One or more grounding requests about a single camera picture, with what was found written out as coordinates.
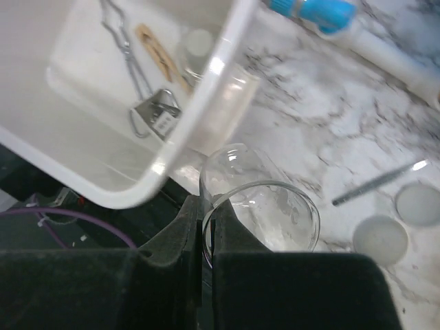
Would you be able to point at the white PVC pipe frame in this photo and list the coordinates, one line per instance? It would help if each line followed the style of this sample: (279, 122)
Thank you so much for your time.
(419, 79)

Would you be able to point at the frosted watch glass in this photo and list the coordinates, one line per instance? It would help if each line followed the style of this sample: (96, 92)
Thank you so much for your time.
(382, 239)
(418, 205)

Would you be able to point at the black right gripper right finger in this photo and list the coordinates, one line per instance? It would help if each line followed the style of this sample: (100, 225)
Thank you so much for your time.
(256, 288)

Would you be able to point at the wooden test tube clamp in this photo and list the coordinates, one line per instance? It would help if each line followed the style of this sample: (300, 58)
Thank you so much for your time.
(161, 57)

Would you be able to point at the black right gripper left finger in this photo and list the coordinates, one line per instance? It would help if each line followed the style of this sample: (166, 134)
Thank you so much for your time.
(156, 286)

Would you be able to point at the metal crucible tongs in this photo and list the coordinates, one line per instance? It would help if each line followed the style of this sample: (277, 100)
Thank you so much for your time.
(114, 21)

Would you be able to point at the white plastic bin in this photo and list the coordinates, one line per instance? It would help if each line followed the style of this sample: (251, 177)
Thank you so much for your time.
(66, 91)

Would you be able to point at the black item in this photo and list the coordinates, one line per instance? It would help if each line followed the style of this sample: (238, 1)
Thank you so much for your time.
(156, 116)

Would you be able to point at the dark metal spatula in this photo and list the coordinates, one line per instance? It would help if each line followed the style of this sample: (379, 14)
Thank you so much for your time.
(379, 181)

